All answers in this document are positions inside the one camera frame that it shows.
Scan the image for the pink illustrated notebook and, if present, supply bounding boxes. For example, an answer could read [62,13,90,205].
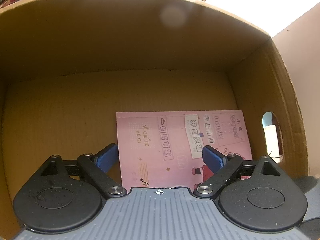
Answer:
[116,110,252,191]

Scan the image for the brown cardboard box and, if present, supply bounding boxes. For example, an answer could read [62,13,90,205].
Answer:
[1,0,309,239]

